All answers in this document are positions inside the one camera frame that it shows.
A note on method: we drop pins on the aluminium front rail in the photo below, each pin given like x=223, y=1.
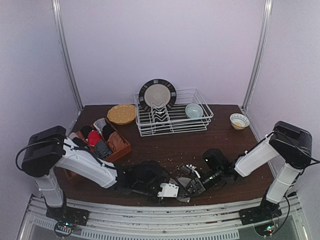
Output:
x=203, y=222

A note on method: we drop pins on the grey rolled sock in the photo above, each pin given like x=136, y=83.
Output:
x=99, y=124

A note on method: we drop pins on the aluminium frame post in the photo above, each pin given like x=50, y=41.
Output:
x=58, y=18
x=263, y=35

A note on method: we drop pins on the brown rolled underwear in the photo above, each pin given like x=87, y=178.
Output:
x=116, y=142

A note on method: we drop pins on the white wire dish rack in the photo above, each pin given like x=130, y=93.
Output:
x=161, y=120

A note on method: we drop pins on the brown wooden organizer box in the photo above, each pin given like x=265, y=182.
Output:
x=103, y=139

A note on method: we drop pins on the navy striped rolled underwear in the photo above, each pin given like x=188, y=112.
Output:
x=102, y=150

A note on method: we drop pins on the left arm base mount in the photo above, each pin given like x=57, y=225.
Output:
x=67, y=218

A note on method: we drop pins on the red rolled underwear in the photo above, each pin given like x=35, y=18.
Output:
x=93, y=138

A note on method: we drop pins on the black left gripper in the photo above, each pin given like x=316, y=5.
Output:
x=155, y=186

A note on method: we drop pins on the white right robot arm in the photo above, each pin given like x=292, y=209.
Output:
x=290, y=142

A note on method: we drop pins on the black white rolled underwear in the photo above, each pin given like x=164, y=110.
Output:
x=81, y=135

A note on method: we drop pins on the right aluminium frame post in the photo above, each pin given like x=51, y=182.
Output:
x=263, y=35

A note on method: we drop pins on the left aluminium frame post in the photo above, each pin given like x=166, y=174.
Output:
x=58, y=18

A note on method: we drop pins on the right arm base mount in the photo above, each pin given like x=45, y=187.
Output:
x=261, y=215

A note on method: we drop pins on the light blue bowl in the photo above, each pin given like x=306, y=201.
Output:
x=194, y=110

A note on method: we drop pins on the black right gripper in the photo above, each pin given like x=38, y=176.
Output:
x=194, y=185

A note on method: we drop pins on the grey beige sock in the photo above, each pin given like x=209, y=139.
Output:
x=184, y=181

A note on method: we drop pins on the black rimmed grey plate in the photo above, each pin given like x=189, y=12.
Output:
x=155, y=93

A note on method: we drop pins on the yellow patterned white bowl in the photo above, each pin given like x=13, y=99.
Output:
x=239, y=121

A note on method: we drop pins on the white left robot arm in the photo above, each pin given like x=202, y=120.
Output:
x=51, y=149

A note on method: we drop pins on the yellow dotted plate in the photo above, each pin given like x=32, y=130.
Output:
x=122, y=114

